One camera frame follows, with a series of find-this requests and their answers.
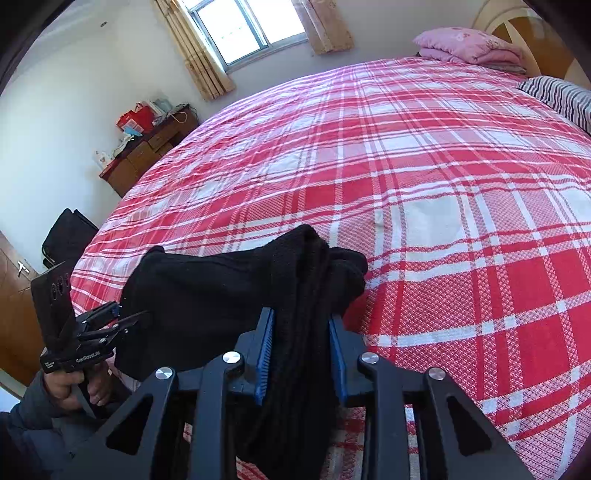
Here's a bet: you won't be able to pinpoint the wooden dresser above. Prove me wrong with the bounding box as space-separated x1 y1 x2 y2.
98 108 200 198

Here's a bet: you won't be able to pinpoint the pink folded blanket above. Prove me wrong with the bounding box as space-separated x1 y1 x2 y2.
412 28 527 75

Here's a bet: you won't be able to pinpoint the person's left forearm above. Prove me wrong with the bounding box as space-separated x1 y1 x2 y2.
0 369 107 480

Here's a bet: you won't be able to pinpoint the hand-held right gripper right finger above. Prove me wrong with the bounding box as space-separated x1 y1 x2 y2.
328 314 536 480

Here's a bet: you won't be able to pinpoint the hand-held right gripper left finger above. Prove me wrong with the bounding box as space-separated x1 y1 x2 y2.
65 307 278 480

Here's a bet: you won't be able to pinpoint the wooden door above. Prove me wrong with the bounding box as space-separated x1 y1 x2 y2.
0 231 51 386

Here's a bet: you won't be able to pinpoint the beige patterned curtain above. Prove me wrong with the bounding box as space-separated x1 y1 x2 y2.
152 0 236 101
293 0 355 55

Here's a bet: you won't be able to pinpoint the black pants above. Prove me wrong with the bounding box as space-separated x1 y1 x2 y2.
113 224 369 480

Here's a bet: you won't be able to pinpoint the red plaid bedsheet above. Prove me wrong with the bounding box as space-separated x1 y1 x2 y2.
69 58 591 480

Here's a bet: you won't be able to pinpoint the striped pillow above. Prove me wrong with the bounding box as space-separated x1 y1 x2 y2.
516 76 591 134

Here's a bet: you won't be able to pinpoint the wooden bed headboard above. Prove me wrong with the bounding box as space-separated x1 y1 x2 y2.
473 0 591 93

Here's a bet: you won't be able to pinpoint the person's left hand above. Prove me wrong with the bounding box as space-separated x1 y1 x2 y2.
44 361 115 412

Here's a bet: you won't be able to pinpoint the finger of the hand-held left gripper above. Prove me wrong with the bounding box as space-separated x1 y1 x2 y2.
78 302 122 329
98 311 153 343

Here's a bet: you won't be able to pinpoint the red gift bag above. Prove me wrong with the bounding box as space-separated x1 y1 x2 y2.
115 102 155 134

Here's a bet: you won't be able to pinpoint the black bag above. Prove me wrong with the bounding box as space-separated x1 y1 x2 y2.
41 209 100 269

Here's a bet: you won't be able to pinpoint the bright window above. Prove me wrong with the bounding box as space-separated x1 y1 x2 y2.
180 0 308 70

